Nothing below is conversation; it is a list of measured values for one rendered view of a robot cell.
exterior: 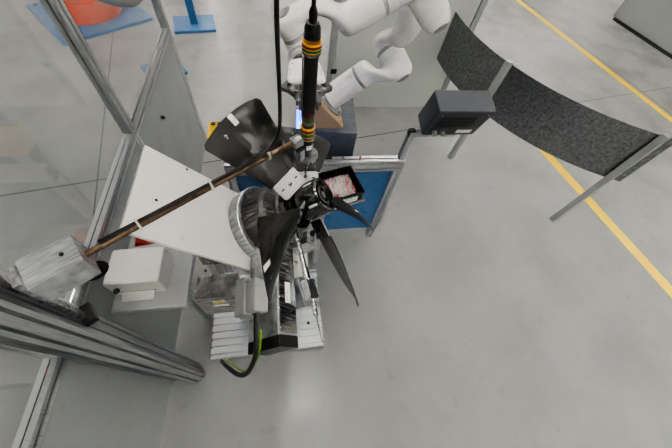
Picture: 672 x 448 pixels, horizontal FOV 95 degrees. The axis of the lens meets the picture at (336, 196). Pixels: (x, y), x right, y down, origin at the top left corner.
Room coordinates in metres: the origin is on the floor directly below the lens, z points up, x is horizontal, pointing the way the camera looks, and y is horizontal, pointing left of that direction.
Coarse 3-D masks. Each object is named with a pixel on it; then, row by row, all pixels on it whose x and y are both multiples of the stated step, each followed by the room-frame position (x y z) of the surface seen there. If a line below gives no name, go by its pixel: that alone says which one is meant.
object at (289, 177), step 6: (294, 168) 0.59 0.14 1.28; (288, 174) 0.57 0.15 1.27; (294, 174) 0.58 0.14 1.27; (300, 174) 0.58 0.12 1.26; (282, 180) 0.55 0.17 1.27; (288, 180) 0.55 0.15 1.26; (294, 180) 0.56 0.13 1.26; (300, 180) 0.57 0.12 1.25; (276, 186) 0.53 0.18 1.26; (282, 186) 0.53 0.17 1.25; (288, 186) 0.54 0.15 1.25; (294, 186) 0.55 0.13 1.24; (300, 186) 0.56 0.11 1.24; (282, 192) 0.52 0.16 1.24; (288, 192) 0.53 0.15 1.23; (294, 192) 0.54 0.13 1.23; (288, 198) 0.52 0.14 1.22
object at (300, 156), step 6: (294, 138) 0.60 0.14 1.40; (294, 144) 0.58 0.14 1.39; (300, 144) 0.59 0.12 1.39; (294, 150) 0.61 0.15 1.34; (300, 150) 0.59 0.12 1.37; (312, 150) 0.65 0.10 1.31; (294, 156) 0.61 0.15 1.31; (300, 156) 0.59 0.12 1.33; (312, 156) 0.62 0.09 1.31; (300, 162) 0.60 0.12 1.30; (306, 162) 0.60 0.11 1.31; (312, 162) 0.61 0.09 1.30
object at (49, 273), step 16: (64, 240) 0.19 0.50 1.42; (32, 256) 0.15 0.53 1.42; (48, 256) 0.16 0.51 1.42; (64, 256) 0.16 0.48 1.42; (80, 256) 0.17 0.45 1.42; (16, 272) 0.12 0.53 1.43; (32, 272) 0.12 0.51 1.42; (48, 272) 0.13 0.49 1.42; (64, 272) 0.13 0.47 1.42; (80, 272) 0.15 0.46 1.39; (96, 272) 0.16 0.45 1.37; (16, 288) 0.09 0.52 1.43; (32, 288) 0.10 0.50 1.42; (48, 288) 0.11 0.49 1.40; (64, 288) 0.12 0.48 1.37
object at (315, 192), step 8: (304, 184) 0.57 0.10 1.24; (312, 184) 0.55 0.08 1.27; (320, 184) 0.59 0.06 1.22; (296, 192) 0.54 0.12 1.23; (304, 192) 0.53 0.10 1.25; (312, 192) 0.53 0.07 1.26; (320, 192) 0.56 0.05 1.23; (328, 192) 0.59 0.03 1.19; (280, 200) 0.52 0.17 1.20; (288, 200) 0.53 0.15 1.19; (296, 200) 0.51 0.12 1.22; (312, 200) 0.51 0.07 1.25; (320, 200) 0.52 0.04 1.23; (328, 200) 0.55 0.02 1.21; (280, 208) 0.49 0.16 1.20; (288, 208) 0.50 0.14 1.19; (304, 208) 0.49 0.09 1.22; (312, 208) 0.49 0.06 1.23; (320, 208) 0.50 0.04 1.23; (328, 208) 0.51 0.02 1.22; (304, 216) 0.48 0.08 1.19; (312, 216) 0.49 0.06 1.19; (320, 216) 0.50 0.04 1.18; (304, 224) 0.49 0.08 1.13
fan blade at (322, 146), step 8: (288, 128) 0.86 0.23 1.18; (296, 128) 0.87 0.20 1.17; (288, 136) 0.81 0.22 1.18; (320, 144) 0.83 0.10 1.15; (328, 144) 0.86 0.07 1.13; (320, 152) 0.78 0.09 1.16; (296, 160) 0.70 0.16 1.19; (320, 160) 0.73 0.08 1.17; (296, 168) 0.66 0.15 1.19; (304, 168) 0.67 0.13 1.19; (312, 168) 0.67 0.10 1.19; (320, 168) 0.69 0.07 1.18
